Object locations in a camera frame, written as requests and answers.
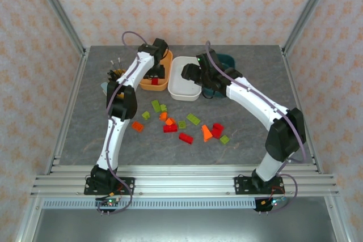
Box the right controller circuit board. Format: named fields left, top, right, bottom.
left=260, top=196, right=288, bottom=208

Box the orange lego slope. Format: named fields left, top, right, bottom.
left=201, top=124, right=214, bottom=143

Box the aluminium corner post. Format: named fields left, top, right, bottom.
left=282, top=0, right=337, bottom=53
left=29, top=0, right=87, bottom=56

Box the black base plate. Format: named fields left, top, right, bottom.
left=83, top=176, right=136, bottom=196
left=233, top=176, right=285, bottom=196

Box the controller circuit board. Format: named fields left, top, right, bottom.
left=260, top=196, right=288, bottom=208
left=95, top=193, right=123, bottom=208

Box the teal plastic container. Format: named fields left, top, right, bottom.
left=202, top=53, right=237, bottom=100

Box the grey slotted cable duct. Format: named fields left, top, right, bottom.
left=42, top=199, right=259, bottom=210

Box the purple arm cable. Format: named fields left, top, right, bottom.
left=205, top=40, right=307, bottom=215
left=96, top=30, right=151, bottom=217

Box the aluminium side frame rail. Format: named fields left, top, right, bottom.
left=280, top=45, right=324, bottom=174
left=44, top=45, right=91, bottom=175

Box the long green lego plate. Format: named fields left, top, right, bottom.
left=185, top=113, right=201, bottom=126

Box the aluminium front frame beam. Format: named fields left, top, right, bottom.
left=29, top=164, right=341, bottom=198

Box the light blue flat object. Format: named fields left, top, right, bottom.
left=100, top=81, right=112, bottom=96

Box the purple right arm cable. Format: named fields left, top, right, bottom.
left=205, top=40, right=307, bottom=215

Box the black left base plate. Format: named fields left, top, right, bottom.
left=83, top=176, right=136, bottom=196

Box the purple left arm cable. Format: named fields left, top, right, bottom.
left=96, top=30, right=151, bottom=217

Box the black tool cup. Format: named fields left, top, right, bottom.
left=107, top=67, right=128, bottom=84

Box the left controller circuit board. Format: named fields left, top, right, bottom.
left=95, top=193, right=123, bottom=208

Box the orange plastic container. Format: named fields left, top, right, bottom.
left=138, top=50, right=174, bottom=92

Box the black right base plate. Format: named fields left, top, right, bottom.
left=233, top=176, right=285, bottom=196

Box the white plastic container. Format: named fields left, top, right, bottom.
left=167, top=56, right=203, bottom=102

